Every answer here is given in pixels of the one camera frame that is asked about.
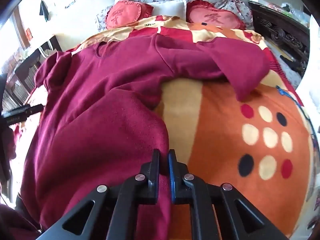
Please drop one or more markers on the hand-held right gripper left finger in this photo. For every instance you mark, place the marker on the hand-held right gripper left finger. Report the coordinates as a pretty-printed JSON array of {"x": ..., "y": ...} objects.
[{"x": 156, "y": 166}]

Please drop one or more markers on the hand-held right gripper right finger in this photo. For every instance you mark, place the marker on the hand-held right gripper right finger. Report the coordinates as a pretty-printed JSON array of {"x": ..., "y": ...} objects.
[{"x": 171, "y": 175}]

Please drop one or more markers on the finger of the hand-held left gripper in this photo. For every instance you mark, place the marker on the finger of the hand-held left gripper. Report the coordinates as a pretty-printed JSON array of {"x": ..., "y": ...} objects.
[{"x": 22, "y": 112}]

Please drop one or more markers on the maroon sweater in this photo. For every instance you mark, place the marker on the maroon sweater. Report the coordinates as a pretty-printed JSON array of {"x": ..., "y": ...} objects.
[{"x": 100, "y": 105}]

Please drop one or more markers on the dark wooden desk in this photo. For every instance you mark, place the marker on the dark wooden desk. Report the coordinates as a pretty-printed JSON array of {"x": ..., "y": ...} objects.
[{"x": 30, "y": 62}]

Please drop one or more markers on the printed fleece blanket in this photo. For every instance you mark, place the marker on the printed fleece blanket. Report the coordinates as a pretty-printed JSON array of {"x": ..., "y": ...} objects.
[{"x": 212, "y": 130}]

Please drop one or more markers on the small red heart pillow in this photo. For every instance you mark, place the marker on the small red heart pillow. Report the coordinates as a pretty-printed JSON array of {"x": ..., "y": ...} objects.
[{"x": 125, "y": 13}]

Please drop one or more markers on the white pillow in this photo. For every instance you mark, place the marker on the white pillow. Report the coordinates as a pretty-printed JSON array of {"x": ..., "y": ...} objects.
[{"x": 170, "y": 8}]

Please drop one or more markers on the large red heart pillow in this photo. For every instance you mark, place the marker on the large red heart pillow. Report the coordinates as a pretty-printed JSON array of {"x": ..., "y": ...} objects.
[{"x": 215, "y": 16}]

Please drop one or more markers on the floral pillow with red trim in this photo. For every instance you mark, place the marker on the floral pillow with red trim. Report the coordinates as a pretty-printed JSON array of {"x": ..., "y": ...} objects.
[{"x": 238, "y": 8}]

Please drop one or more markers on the dark carved wooden headboard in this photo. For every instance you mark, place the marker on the dark carved wooden headboard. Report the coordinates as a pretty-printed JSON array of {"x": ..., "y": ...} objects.
[{"x": 280, "y": 30}]

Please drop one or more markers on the red wall sign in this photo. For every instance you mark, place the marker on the red wall sign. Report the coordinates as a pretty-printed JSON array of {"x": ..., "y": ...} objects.
[{"x": 28, "y": 33}]

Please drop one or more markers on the dark cloth on wall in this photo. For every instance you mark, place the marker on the dark cloth on wall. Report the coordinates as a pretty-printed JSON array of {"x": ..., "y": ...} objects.
[{"x": 44, "y": 10}]

